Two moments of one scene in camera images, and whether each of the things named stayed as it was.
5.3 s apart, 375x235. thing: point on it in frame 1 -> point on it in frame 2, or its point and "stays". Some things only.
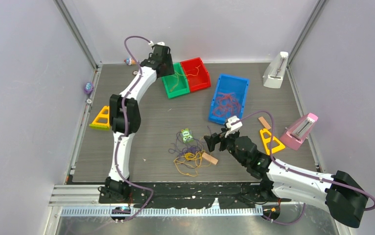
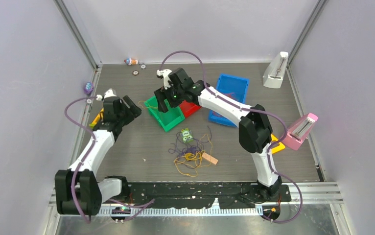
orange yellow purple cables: (190, 154) stays
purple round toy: (88, 88) stays
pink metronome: (298, 130) stays
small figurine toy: (130, 61) stays
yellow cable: (183, 75) -> (149, 106)
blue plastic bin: (229, 98) stays
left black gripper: (170, 70) -> (132, 111)
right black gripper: (215, 138) -> (159, 95)
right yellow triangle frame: (281, 147) stays
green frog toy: (186, 135) stays
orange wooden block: (210, 158) stays
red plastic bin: (197, 75) -> (189, 108)
